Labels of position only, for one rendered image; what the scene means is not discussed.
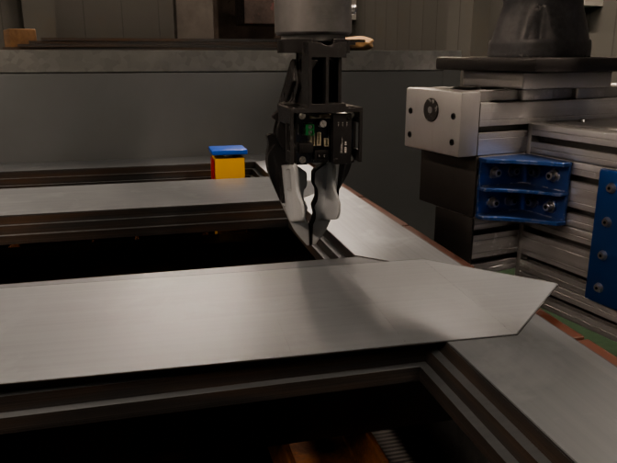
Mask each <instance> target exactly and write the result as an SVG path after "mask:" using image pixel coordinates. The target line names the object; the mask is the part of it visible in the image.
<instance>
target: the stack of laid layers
mask: <svg viewBox="0 0 617 463"><path fill-rule="evenodd" d="M203 179H211V164H188V165H165V166H142V167H119V168H96V169H72V170H49V171H26V172H3V173H0V189H1V188H21V187H42V186H81V185H102V184H122V183H142V182H162V181H183V180H203ZM276 227H288V228H289V229H290V230H291V231H292V232H293V233H294V234H295V235H296V236H297V237H298V235H297V234H296V232H295V231H294V229H293V227H292V226H291V224H290V222H289V219H288V217H287V215H286V213H285V211H284V209H283V206H282V204H281V202H280V201H271V202H253V203H237V204H220V205H204V206H186V207H170V208H153V209H120V210H103V211H87V212H70V213H53V214H36V215H19V216H3V217H0V245H7V244H21V243H48V242H63V241H77V240H92V239H105V238H120V237H134V236H149V235H163V234H177V233H191V232H219V231H234V230H248V229H262V228H276ZM298 239H299V240H300V241H301V242H302V243H303V244H304V246H305V247H306V248H307V249H308V250H309V252H310V253H311V254H312V255H313V256H314V257H315V259H316V260H308V261H296V262H284V263H272V264H261V265H238V266H226V267H214V268H202V269H190V270H178V271H167V272H155V273H143V274H131V275H119V276H107V277H85V278H73V279H61V280H49V281H37V282H25V283H13V284H2V285H0V288H12V287H25V286H39V285H53V284H67V283H81V282H95V281H108V280H122V279H136V278H150V277H177V276H191V275H205V274H218V273H232V272H246V271H259V270H272V269H284V268H297V267H309V266H321V265H345V264H359V263H372V262H386V261H381V260H376V259H370V258H364V257H360V256H354V255H353V254H352V253H351V252H350V251H349V250H348V249H347V248H345V247H344V246H343V245H342V244H341V243H340V242H339V241H338V240H337V239H336V238H335V237H334V236H333V235H332V234H331V233H329V232H328V231H327V230H326V231H325V232H324V233H323V235H322V236H321V237H320V239H319V240H318V242H317V243H316V244H315V245H305V243H304V242H303V241H302V240H301V239H300V238H299V237H298ZM412 381H420V382H421V383H422V384H423V386H424V387H425V388H426V389H427V390H428V391H429V392H430V393H431V395H432V396H433V397H434V398H435V399H436V400H437V401H438V402H439V404H440V405H441V406H442V407H443V408H444V410H445V411H446V412H447V413H448V414H449V415H450V417H451V418H452V419H453V420H454V421H455V423H456V424H457V425H458V426H459V427H460V428H461V430H462V431H463V432H464V433H465V434H466V436H467V437H468V438H469V439H470V440H471V441H472V443H473V444H474V445H475V446H476V447H477V449H478V450H479V451H480V452H481V453H482V455H483V456H484V457H485V458H486V459H487V460H488V462H489V463H574V462H573V461H571V460H570V459H569V458H568V457H567V456H566V455H565V454H564V453H563V452H562V451H561V450H560V449H559V448H558V447H557V446H555V445H554V444H553V443H552V442H551V441H550V440H549V439H548V438H547V437H546V436H545V435H544V434H543V433H542V432H541V431H539V430H538V429H537V428H536V427H535V426H534V425H533V424H532V423H531V422H530V421H529V420H528V419H527V418H526V417H525V416H523V415H522V414H521V413H520V412H519V411H518V410H517V409H516V408H515V407H514V406H513V405H512V404H511V403H510V402H509V401H507V400H506V399H505V398H504V397H503V396H502V395H501V394H500V393H499V392H498V391H497V390H496V389H495V388H494V387H493V386H492V385H490V384H489V383H488V382H487V381H486V380H485V379H484V378H483V377H482V376H481V375H480V374H479V373H478V372H477V371H476V370H474V369H473V368H472V367H471V366H470V365H469V364H468V363H467V362H466V361H465V360H464V359H463V358H462V357H461V356H460V355H458V354H457V353H456V352H455V350H454V349H453V348H452V347H451V346H450V345H449V344H448V343H446V342H445V343H436V344H417V345H407V346H399V347H390V348H381V349H372V350H363V351H353V352H345V353H336V354H327V355H317V356H301V357H291V358H282V359H272V360H263V361H252V362H242V363H233V364H223V365H214V366H203V367H185V368H176V369H165V370H155V371H146V372H136V373H127V374H116V375H107V376H97V377H87V378H68V379H59V380H49V381H40V382H29V383H19V384H10V385H0V435H4V434H12V433H19V432H26V431H33V430H40V429H48V428H54V427H62V426H69V425H77V424H84V423H97V422H104V421H112V420H119V419H126V418H133V417H141V416H148V415H154V414H162V413H169V412H183V411H190V410H197V409H205V408H212V407H219V406H226V405H233V404H241V403H248V402H255V401H269V400H276V399H283V398H290V397H297V396H305V395H312V394H320V393H326V392H334V391H341V390H354V389H361V388H369V387H376V386H384V385H390V384H398V383H405V382H412Z"/></svg>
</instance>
